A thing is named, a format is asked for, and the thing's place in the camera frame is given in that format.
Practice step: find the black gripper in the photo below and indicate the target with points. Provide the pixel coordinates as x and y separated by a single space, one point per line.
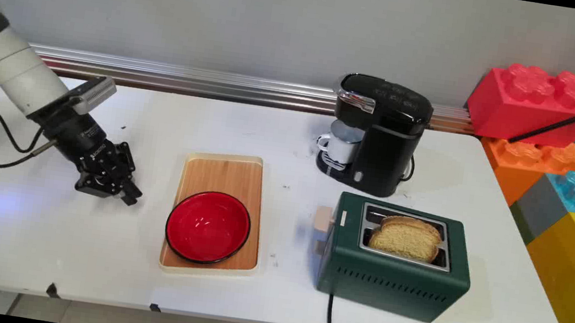
80 137

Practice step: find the beige toaster lever knob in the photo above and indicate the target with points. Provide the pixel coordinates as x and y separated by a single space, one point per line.
324 219

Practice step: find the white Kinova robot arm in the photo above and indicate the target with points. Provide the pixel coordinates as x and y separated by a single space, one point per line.
11 64

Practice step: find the red bowl with black rim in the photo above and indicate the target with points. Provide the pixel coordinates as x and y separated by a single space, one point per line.
207 227

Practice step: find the wooden tray with cream rim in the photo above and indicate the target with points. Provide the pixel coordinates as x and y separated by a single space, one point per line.
224 175

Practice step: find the black table edge clip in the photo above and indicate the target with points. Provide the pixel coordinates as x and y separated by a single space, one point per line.
53 290
155 307

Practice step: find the white enamel mug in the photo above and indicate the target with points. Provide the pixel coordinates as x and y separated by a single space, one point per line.
342 147

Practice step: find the black coffee machine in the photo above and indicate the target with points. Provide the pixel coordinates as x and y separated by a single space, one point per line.
387 141

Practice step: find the dark green toaster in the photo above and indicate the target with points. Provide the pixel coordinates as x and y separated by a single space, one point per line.
388 286

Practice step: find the low toast bread slice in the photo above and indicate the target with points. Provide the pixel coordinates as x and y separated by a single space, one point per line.
403 243

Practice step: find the tall toast bread slice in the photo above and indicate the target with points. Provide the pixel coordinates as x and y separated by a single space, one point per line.
412 223

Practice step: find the orange toy brick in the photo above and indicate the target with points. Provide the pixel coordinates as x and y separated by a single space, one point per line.
521 159

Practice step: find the large red toy brick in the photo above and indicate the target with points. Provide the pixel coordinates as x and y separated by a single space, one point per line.
527 110

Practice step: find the grey toy brick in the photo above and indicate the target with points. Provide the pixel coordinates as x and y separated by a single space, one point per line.
539 208

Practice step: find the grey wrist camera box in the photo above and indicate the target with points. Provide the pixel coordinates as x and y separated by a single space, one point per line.
93 93

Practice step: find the horizontal aluminium rail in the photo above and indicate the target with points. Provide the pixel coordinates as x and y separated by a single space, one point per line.
220 83

